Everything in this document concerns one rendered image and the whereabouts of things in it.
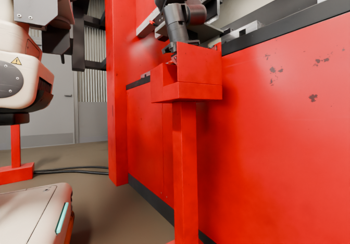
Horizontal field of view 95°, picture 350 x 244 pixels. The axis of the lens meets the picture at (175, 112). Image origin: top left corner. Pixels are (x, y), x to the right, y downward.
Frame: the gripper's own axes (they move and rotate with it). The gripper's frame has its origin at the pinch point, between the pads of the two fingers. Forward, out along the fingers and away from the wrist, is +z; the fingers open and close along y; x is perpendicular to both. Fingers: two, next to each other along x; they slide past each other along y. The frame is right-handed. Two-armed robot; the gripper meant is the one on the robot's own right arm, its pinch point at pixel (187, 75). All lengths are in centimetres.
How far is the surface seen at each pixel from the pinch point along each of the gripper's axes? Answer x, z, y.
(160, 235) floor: 33, 73, -15
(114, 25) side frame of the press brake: 103, -62, 14
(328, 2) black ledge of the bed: -26.9, -7.1, 23.2
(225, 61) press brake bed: 0.5, -2.2, 18.6
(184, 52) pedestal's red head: -4.9, -5.5, -2.8
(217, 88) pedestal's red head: -5.0, 6.3, 6.3
